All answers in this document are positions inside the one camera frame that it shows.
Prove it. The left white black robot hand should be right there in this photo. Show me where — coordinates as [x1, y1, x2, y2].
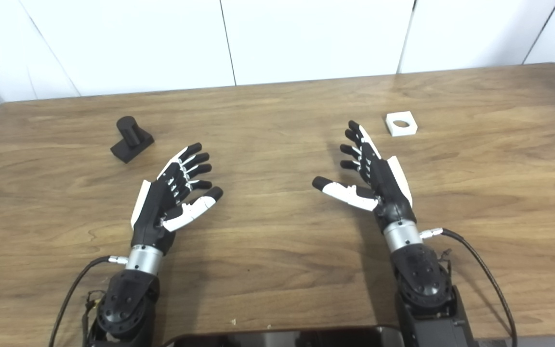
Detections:
[130, 142, 224, 255]

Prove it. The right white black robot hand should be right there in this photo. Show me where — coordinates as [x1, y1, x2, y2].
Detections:
[312, 120, 418, 232]

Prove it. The white square piece with hole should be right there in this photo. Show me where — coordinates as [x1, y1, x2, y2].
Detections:
[385, 111, 418, 137]

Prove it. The black peg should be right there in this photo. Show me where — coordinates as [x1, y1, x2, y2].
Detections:
[110, 116, 155, 164]

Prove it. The black glossy robot torso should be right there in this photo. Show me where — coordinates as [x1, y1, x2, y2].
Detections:
[162, 326, 406, 347]

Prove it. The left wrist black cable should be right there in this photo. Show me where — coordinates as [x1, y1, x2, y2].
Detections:
[49, 255, 129, 347]

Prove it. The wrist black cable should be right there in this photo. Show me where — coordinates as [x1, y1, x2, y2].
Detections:
[49, 255, 129, 347]
[420, 228, 518, 347]

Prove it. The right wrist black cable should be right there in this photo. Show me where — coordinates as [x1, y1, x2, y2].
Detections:
[420, 228, 518, 347]

